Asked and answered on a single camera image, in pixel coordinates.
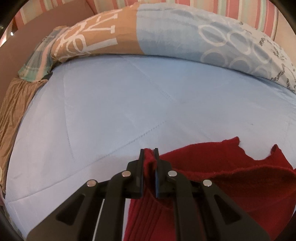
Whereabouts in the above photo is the bed with light blue sheet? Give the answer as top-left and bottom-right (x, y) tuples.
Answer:
(5, 54), (296, 237)

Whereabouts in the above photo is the red knitted sweater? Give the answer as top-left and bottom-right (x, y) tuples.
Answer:
(124, 137), (296, 241)

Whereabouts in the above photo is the pink upholstered headboard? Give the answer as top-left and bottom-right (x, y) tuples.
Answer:
(0, 0), (97, 102)

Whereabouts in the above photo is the plaid pastel cloth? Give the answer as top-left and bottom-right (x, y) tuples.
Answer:
(18, 26), (70, 82)

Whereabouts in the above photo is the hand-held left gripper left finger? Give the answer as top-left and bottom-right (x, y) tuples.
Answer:
(28, 148), (145, 241)

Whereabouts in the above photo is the tan and blue patterned duvet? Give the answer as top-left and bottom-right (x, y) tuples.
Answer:
(51, 2), (296, 93)

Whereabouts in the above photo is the tan folded cloth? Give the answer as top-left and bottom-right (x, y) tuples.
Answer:
(0, 77), (47, 193)

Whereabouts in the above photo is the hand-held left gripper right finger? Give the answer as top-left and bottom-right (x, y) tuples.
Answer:
(154, 148), (271, 241)

